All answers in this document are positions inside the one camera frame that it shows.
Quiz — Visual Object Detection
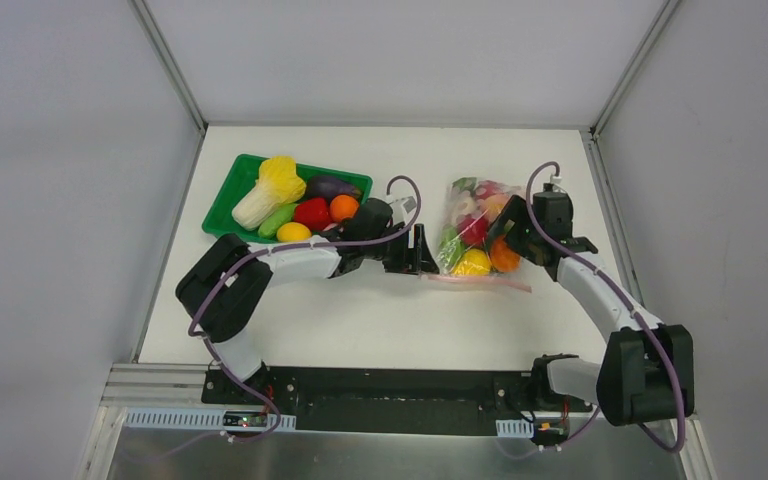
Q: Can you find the fake peach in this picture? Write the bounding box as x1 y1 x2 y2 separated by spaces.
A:
478 193 510 223

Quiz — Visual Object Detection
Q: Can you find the clear zip top bag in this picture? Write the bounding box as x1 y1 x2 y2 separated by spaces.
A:
422 176 532 293

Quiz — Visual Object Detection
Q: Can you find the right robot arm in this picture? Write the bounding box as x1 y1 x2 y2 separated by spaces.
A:
488 191 694 426

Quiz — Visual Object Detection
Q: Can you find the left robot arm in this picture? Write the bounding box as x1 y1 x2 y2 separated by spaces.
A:
175 197 439 405

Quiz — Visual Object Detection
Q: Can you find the fake orange in tray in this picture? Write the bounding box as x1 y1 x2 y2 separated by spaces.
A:
329 195 360 223

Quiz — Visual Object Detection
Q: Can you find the fake red bell pepper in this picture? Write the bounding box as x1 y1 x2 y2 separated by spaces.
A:
293 197 332 232

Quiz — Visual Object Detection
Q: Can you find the fake purple eggplant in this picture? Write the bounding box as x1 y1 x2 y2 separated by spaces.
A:
304 174 363 202

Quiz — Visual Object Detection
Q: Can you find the fake yellow lemon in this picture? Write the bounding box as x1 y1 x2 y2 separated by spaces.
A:
275 222 312 243

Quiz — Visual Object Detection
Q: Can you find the fake green cucumber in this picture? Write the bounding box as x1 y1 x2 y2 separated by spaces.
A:
257 203 297 239

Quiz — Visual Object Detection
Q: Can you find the fake napa cabbage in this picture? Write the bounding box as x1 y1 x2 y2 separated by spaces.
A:
231 156 306 230

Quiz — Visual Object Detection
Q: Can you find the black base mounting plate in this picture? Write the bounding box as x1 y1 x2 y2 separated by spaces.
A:
201 366 592 439

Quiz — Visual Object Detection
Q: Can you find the green plastic tray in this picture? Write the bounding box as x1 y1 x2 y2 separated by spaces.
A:
201 154 373 243

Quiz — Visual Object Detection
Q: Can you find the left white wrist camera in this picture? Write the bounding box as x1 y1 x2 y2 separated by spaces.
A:
385 195 417 224

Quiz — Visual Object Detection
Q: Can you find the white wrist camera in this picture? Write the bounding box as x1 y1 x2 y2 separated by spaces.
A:
385 195 417 224
538 175 567 198

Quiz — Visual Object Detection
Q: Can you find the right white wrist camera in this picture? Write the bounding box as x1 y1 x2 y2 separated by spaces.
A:
538 175 567 198

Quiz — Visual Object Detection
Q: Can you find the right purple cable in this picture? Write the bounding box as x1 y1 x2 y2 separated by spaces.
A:
524 161 689 455

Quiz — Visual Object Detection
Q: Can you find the purple cable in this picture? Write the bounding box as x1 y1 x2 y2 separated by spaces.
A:
187 174 422 445
524 161 689 455

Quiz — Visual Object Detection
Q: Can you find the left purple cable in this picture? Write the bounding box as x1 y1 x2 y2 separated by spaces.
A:
187 174 422 445

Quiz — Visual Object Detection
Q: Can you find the aluminium frame rail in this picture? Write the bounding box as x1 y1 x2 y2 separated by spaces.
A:
128 0 208 137

